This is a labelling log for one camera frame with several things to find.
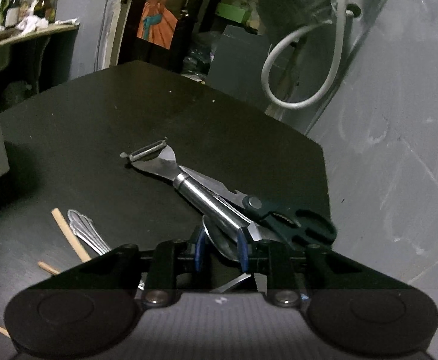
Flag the steel vegetable peeler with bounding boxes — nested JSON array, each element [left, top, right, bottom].
[[120, 139, 280, 245]]

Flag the grey cabinet box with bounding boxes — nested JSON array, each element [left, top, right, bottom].
[[206, 25, 270, 108]]

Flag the dark glass bottle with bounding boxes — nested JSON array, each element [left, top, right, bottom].
[[34, 0, 52, 20]]

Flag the wooden side shelf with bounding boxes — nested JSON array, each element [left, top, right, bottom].
[[0, 24, 79, 48]]

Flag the steel spoon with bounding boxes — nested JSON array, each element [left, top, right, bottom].
[[202, 215, 240, 262]]

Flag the white flexible hose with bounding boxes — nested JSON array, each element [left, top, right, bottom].
[[260, 0, 355, 111]]

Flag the steel fork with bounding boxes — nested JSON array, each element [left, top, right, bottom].
[[67, 210, 112, 255]]

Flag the wooden chopstick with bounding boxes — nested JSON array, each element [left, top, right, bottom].
[[51, 208, 91, 263], [0, 326, 10, 338], [37, 261, 61, 275]]

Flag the black handled kitchen scissors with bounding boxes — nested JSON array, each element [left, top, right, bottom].
[[181, 166, 338, 250]]

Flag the green box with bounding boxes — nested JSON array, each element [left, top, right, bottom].
[[216, 2, 251, 24]]

